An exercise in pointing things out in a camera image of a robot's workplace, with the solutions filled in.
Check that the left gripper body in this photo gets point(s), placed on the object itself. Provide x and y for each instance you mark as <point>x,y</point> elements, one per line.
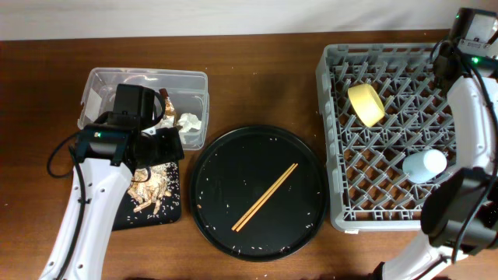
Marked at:
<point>163,148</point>

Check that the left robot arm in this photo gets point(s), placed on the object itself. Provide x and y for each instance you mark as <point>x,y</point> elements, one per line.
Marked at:
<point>105,155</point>

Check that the grey dishwasher rack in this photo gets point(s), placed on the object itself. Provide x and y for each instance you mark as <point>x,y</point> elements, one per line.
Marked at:
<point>368,189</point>

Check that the round black serving tray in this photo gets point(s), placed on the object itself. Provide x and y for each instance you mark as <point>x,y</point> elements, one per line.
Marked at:
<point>259,193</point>

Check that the clear plastic waste bin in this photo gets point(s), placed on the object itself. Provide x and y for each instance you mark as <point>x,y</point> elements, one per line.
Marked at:
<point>188,92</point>

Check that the food scraps and rice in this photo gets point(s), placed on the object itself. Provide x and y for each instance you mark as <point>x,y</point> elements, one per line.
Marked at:
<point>154,191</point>

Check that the gold foil wrapper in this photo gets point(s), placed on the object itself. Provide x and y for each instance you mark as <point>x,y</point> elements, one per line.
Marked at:
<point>169,109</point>

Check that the white tissue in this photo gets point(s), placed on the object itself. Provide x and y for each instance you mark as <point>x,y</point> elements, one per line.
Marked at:
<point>185,123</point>

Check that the black rectangular tray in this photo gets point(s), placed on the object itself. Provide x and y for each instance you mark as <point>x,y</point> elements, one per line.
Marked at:
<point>127,219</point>

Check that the blue cup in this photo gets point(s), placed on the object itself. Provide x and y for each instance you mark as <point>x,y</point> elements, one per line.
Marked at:
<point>424,166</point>

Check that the wooden chopstick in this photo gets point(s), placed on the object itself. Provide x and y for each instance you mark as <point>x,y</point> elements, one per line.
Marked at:
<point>264,197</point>
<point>268,199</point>

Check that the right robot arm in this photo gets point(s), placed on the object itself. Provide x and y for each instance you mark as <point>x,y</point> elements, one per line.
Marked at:
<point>459,219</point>

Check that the yellow bowl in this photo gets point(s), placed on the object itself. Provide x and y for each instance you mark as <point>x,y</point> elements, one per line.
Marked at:
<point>366,103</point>

